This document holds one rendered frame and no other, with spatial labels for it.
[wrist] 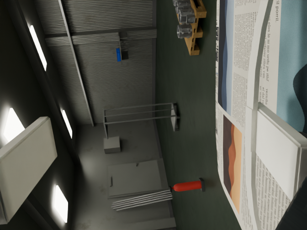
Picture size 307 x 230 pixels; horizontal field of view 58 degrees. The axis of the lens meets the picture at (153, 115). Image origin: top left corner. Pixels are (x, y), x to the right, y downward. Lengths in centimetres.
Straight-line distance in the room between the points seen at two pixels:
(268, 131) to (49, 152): 13
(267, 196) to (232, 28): 16
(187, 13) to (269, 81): 378
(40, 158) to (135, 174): 1029
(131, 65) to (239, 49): 961
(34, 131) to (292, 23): 16
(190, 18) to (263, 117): 382
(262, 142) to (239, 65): 12
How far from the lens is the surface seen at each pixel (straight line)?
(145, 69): 1003
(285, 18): 19
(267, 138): 17
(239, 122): 28
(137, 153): 1096
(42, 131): 18
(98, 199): 1025
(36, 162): 17
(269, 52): 21
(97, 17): 876
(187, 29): 411
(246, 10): 26
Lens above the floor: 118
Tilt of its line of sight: 5 degrees down
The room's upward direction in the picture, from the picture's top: 96 degrees counter-clockwise
